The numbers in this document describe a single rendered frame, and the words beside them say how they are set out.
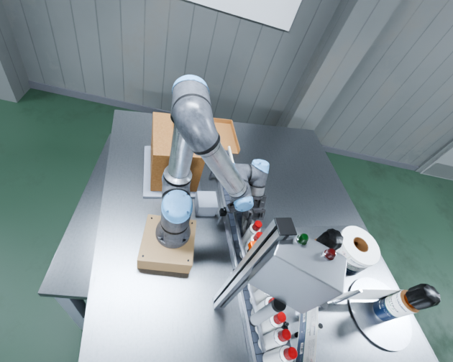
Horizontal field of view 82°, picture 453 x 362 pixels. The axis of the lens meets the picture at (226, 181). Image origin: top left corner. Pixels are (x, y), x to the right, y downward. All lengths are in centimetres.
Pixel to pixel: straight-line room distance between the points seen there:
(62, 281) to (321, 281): 96
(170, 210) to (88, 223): 47
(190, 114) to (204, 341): 85
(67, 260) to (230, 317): 70
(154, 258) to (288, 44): 225
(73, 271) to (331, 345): 108
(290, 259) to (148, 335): 70
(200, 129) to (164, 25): 205
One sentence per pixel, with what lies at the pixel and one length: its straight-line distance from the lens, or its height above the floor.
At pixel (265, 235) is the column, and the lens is 67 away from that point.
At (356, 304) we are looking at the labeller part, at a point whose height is 89.
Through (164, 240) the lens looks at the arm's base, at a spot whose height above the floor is 95.
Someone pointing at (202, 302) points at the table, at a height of 83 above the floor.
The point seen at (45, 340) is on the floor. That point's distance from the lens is 207.
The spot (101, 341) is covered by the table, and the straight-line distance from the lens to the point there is 117.
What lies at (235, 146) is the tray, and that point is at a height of 83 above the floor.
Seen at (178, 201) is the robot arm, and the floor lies 114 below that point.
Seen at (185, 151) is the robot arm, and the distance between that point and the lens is 94.
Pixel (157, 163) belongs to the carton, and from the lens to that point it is 122.
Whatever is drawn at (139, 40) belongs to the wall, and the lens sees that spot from 283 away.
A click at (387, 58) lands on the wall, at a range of 316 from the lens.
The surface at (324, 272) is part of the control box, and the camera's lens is 65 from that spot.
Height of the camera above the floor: 198
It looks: 48 degrees down
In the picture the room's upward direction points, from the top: 23 degrees clockwise
